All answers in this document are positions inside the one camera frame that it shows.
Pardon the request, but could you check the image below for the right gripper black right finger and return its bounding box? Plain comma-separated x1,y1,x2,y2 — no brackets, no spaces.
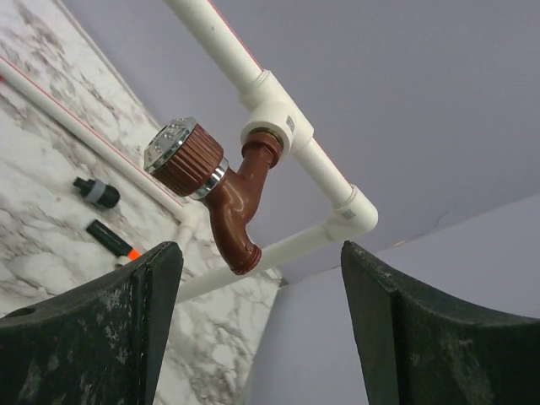
341,241,539,404

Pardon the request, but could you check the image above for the white PVC pipe frame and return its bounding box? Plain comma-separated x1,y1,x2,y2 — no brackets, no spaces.
1,1,378,301

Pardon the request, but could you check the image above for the small black round fitting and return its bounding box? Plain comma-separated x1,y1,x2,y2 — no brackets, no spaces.
73,177,121,209

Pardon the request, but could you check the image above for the brown plastic faucet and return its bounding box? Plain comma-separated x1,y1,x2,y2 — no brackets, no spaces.
143,117,283,276

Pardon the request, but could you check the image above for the black orange tool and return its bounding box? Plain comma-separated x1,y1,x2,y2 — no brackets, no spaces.
86,219,141,260

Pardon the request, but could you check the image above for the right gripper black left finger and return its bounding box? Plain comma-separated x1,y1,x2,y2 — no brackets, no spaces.
1,241,183,404

